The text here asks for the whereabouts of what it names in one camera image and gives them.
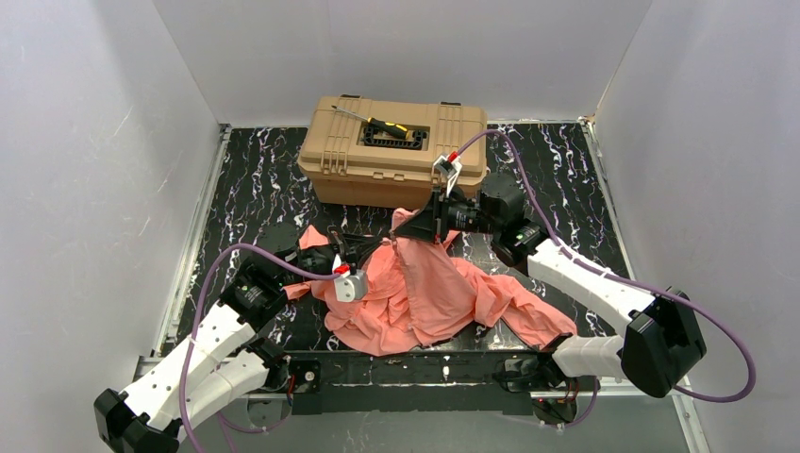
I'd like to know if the pink jacket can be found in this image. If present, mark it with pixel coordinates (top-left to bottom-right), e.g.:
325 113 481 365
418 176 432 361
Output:
286 230 577 356

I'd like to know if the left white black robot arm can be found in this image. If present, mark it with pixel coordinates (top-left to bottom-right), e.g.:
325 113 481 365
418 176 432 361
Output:
93 223 382 452

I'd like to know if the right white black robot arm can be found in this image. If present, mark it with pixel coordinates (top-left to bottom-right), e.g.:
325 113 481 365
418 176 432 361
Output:
394 174 707 397

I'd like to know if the tan plastic toolbox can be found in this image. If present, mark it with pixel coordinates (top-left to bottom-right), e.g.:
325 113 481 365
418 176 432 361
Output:
297 95 488 210

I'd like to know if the black yellow screwdriver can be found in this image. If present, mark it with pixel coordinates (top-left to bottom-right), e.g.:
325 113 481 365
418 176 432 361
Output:
331 105 411 140

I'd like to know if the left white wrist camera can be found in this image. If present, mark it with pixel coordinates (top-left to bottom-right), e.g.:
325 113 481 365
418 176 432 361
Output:
333 264 369 303

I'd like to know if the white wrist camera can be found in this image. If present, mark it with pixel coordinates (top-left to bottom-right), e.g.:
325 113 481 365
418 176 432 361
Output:
432 151 462 197
333 264 369 303

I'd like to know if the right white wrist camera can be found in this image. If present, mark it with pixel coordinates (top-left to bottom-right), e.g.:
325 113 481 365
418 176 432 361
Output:
432 151 462 197

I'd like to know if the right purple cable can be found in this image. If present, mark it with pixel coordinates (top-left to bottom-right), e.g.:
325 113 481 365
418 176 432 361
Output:
456 129 758 428

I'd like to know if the purple cable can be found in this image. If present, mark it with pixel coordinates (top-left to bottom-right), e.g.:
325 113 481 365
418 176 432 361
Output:
178 243 349 453
456 129 758 428

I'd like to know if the black toolbox handle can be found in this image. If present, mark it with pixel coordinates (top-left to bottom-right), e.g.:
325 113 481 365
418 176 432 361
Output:
358 125 429 151

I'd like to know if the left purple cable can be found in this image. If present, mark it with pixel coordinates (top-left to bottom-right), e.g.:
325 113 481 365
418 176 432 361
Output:
178 243 349 453

